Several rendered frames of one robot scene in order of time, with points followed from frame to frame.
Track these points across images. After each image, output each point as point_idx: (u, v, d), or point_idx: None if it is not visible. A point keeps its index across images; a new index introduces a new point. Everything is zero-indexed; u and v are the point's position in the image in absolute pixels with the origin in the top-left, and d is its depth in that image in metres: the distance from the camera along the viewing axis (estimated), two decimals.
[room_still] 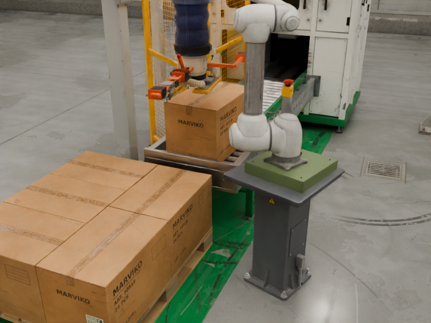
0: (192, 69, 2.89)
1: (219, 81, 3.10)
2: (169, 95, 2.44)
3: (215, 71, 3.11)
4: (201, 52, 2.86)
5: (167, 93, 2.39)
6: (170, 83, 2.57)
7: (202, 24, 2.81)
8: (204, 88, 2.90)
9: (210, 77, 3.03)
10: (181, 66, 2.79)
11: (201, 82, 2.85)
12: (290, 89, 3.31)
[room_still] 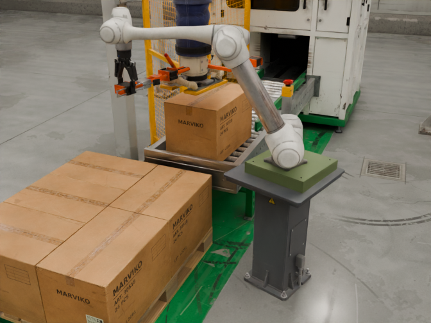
0: (186, 69, 2.90)
1: (221, 84, 3.05)
2: (127, 91, 2.53)
3: (220, 74, 3.07)
4: (195, 52, 2.86)
5: (120, 89, 2.48)
6: (143, 81, 2.63)
7: (203, 25, 2.82)
8: (195, 90, 2.89)
9: (209, 79, 3.00)
10: (171, 65, 2.82)
11: (190, 83, 2.84)
12: (290, 89, 3.31)
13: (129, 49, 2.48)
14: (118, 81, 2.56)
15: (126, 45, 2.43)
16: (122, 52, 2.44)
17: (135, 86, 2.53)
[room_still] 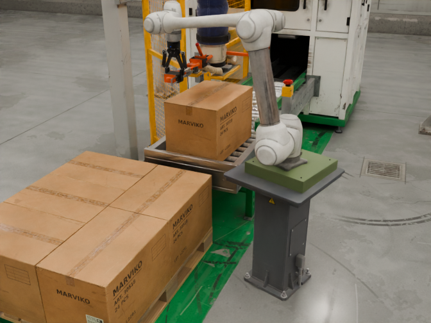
0: (210, 57, 3.15)
1: (237, 68, 3.35)
2: (177, 79, 2.73)
3: (235, 59, 3.36)
4: (219, 41, 3.12)
5: (174, 77, 2.69)
6: (186, 68, 2.85)
7: None
8: (222, 75, 3.15)
9: (228, 65, 3.28)
10: (200, 54, 3.06)
11: (218, 69, 3.11)
12: (290, 89, 3.31)
13: (179, 40, 2.69)
14: (167, 70, 2.75)
15: (178, 36, 2.64)
16: (174, 42, 2.65)
17: (184, 74, 2.74)
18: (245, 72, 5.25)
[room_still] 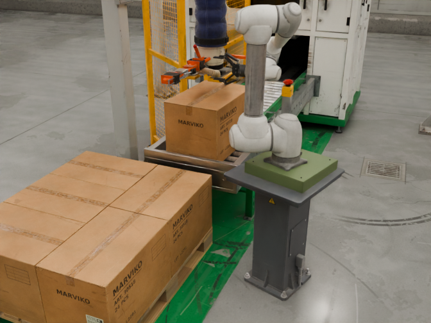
0: (208, 59, 3.13)
1: None
2: (175, 80, 2.71)
3: (233, 62, 3.34)
4: (217, 43, 3.10)
5: (170, 78, 2.66)
6: (183, 70, 2.82)
7: (221, 17, 3.06)
8: (219, 77, 3.13)
9: (226, 68, 3.26)
10: (197, 56, 3.04)
11: (216, 72, 3.08)
12: (290, 89, 3.31)
13: (245, 67, 2.88)
14: (223, 78, 3.00)
15: None
16: None
17: (219, 55, 2.92)
18: None
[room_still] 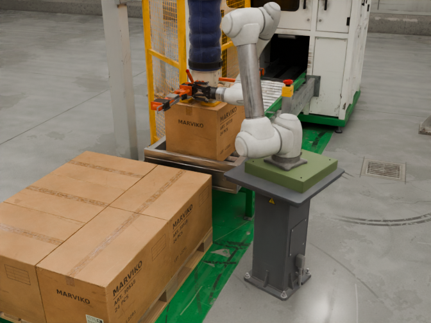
0: None
1: None
2: (165, 107, 2.69)
3: (228, 85, 3.31)
4: (211, 67, 3.08)
5: (160, 106, 2.64)
6: (174, 96, 2.81)
7: (215, 41, 3.04)
8: (213, 101, 3.11)
9: None
10: (190, 80, 3.02)
11: None
12: (290, 89, 3.31)
13: (216, 90, 2.90)
14: None
15: (223, 87, 2.91)
16: None
17: (188, 83, 2.98)
18: None
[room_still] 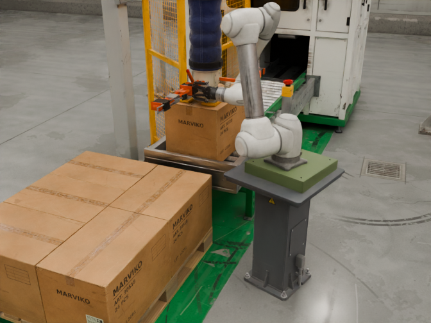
0: None
1: None
2: (165, 107, 2.69)
3: (228, 84, 3.31)
4: (211, 67, 3.08)
5: (160, 106, 2.65)
6: (174, 96, 2.81)
7: (215, 41, 3.04)
8: (213, 101, 3.11)
9: None
10: (191, 80, 3.02)
11: None
12: (290, 89, 3.31)
13: (216, 90, 2.90)
14: None
15: (223, 87, 2.91)
16: None
17: (188, 84, 2.98)
18: None
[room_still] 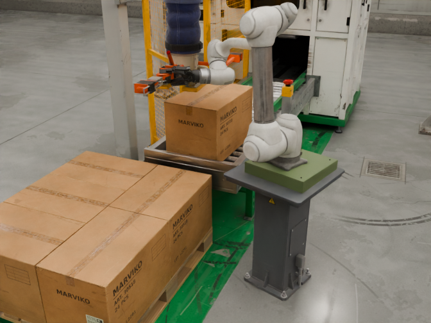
0: None
1: None
2: (150, 89, 2.43)
3: None
4: (191, 50, 2.86)
5: (145, 87, 2.38)
6: (158, 78, 2.55)
7: (194, 22, 2.81)
8: (194, 86, 2.88)
9: None
10: (171, 63, 2.78)
11: None
12: (290, 89, 3.31)
13: (199, 75, 2.72)
14: None
15: (204, 68, 2.74)
16: None
17: (166, 70, 2.67)
18: (245, 72, 5.25)
